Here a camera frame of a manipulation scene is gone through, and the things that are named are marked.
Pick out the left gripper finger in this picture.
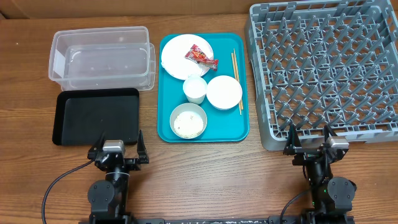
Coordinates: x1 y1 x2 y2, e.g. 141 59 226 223
87 132 105 159
137 130 149 164

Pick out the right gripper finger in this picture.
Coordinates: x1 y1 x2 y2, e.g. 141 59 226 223
283 123 302 155
323 124 337 142

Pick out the grey bowl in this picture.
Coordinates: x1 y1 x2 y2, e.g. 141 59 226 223
170 103 208 139

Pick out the white pink bowl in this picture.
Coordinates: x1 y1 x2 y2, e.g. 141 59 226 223
206 75 243 110

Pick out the white plastic cup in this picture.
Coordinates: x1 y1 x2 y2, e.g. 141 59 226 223
183 76 207 105

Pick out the red snack wrapper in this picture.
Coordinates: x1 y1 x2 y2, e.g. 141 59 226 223
185 44 219 71

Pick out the pile of rice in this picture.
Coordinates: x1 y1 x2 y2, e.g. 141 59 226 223
174 111 204 139

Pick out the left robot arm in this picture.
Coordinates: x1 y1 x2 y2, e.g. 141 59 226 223
88 132 149 223

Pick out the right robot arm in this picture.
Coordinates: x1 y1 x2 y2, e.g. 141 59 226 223
279 124 357 224

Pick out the grey dishwasher rack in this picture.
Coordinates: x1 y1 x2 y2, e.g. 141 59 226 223
245 0 397 151

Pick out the black plastic tray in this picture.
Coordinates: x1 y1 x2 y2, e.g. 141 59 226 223
52 88 139 146

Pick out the teal plastic tray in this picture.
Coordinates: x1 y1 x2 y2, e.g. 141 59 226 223
157 33 250 143

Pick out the clear plastic bin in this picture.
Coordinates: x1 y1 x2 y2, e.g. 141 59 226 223
49 26 156 91

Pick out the large white plate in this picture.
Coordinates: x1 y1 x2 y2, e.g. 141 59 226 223
160 34 214 80

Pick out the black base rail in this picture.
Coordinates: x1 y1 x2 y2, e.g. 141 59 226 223
79 216 355 224

